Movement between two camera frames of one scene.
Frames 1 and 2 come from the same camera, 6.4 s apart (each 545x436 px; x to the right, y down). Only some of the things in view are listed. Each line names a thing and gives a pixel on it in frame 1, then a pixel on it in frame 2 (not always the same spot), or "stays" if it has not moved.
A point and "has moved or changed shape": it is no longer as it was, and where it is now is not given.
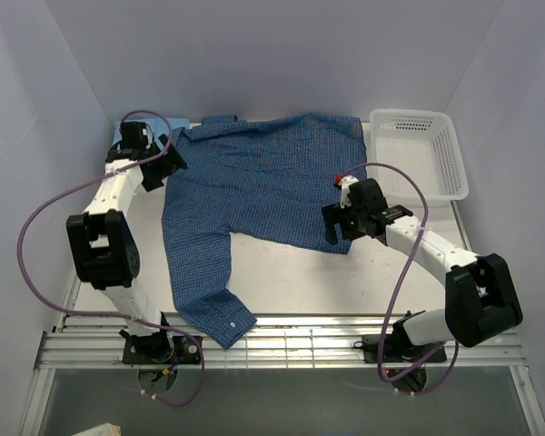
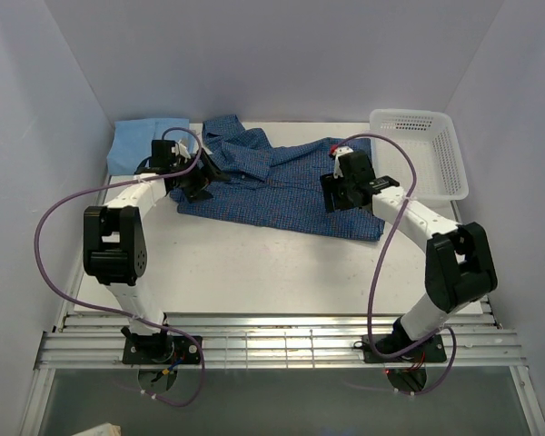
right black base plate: [397, 351] stays
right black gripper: [333, 214] to [329, 184]
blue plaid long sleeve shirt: [269, 177] has moved or changed shape
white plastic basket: [421, 143] stays
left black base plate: [161, 348] stays
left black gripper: [171, 163] to [207, 173]
